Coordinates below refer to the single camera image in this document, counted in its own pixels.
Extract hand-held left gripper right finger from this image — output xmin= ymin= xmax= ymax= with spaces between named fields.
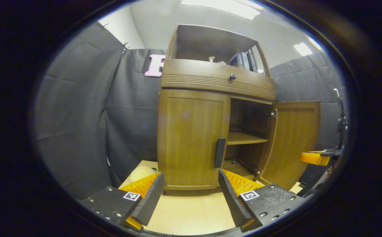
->
xmin=218 ymin=169 xmax=307 ymax=232

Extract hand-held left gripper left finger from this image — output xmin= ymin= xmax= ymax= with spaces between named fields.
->
xmin=79 ymin=172 xmax=166 ymax=232

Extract wooden cabinet door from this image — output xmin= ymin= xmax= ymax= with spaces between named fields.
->
xmin=259 ymin=100 xmax=321 ymax=191
xmin=157 ymin=88 xmax=232 ymax=191

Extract wooden double-door shoe cabinet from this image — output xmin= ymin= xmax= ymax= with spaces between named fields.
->
xmin=156 ymin=24 xmax=276 ymax=196

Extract pale yellow round object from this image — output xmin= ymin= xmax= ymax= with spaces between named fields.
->
xmin=130 ymin=166 xmax=157 ymax=183

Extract small ceiling light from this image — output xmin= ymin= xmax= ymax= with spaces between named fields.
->
xmin=293 ymin=42 xmax=313 ymax=56

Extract black book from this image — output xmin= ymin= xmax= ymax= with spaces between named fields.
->
xmin=248 ymin=51 xmax=258 ymax=72

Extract black backdrop cloth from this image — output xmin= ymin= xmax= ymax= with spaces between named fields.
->
xmin=33 ymin=21 xmax=348 ymax=199

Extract dark blue book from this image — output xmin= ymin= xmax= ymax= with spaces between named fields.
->
xmin=230 ymin=54 xmax=244 ymax=69

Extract wooden drawer with black knob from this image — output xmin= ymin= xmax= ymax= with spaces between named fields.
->
xmin=161 ymin=59 xmax=276 ymax=102

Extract large ceiling light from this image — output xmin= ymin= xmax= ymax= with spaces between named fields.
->
xmin=181 ymin=0 xmax=264 ymax=21

